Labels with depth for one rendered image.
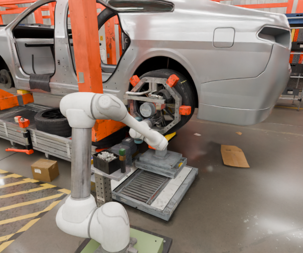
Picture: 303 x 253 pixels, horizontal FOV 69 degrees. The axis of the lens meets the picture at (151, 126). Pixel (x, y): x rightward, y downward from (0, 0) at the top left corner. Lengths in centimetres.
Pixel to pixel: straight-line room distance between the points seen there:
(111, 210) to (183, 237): 90
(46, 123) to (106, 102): 211
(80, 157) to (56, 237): 102
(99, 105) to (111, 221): 56
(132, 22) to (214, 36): 82
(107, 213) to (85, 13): 152
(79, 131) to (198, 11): 145
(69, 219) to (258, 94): 164
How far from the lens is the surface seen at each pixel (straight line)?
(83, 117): 113
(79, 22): 207
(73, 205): 125
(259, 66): 199
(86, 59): 205
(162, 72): 214
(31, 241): 212
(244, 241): 205
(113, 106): 105
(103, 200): 209
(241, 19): 200
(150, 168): 247
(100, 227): 121
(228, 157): 311
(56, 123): 305
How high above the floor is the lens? 144
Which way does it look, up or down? 21 degrees down
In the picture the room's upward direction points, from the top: straight up
